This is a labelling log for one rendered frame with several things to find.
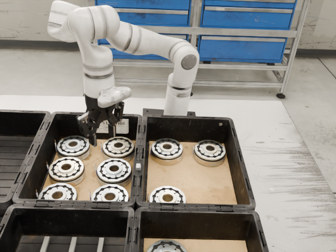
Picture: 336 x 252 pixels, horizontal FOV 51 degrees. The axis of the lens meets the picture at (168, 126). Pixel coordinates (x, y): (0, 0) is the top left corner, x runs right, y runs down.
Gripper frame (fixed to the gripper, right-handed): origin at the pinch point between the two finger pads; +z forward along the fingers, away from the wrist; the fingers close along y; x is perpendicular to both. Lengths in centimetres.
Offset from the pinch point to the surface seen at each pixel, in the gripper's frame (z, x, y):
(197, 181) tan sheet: 17.2, 18.4, -20.6
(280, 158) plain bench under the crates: 30, 24, -65
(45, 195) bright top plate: 14.2, -4.1, 16.8
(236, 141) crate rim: 7.1, 20.9, -34.2
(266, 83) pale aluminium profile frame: 86, -61, -214
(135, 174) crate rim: 7.3, 11.2, -1.9
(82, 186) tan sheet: 17.4, -3.3, 5.9
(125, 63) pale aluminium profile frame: 71, -143, -126
